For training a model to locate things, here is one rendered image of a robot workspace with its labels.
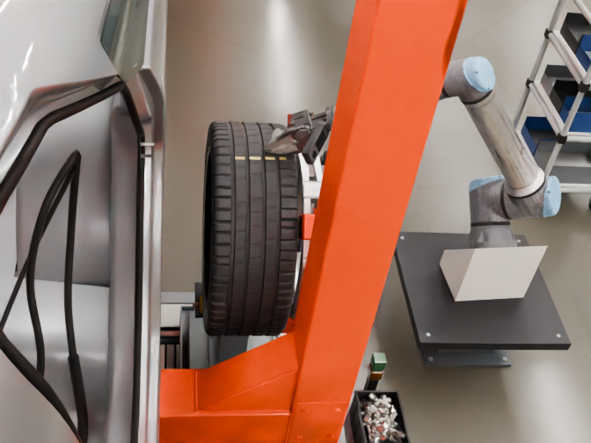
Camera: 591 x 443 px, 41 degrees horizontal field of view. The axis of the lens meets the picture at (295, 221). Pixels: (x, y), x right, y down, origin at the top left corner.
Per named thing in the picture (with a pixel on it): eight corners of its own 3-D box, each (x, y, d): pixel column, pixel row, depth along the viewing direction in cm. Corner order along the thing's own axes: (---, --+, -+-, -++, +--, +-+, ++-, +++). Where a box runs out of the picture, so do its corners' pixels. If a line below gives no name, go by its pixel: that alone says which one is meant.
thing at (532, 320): (504, 281, 367) (524, 234, 347) (545, 390, 323) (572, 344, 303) (377, 279, 358) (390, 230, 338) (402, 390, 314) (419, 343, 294)
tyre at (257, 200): (201, 363, 260) (201, 187, 289) (273, 363, 263) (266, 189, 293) (213, 286, 202) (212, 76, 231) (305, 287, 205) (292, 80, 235)
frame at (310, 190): (272, 232, 288) (289, 107, 251) (289, 232, 289) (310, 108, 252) (286, 352, 248) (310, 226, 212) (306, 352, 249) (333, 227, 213)
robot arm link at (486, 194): (481, 223, 318) (478, 179, 319) (521, 221, 307) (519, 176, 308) (463, 223, 306) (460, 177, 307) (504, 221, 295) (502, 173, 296)
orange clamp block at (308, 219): (298, 214, 223) (303, 213, 214) (325, 215, 224) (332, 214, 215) (297, 239, 223) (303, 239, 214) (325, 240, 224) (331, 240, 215)
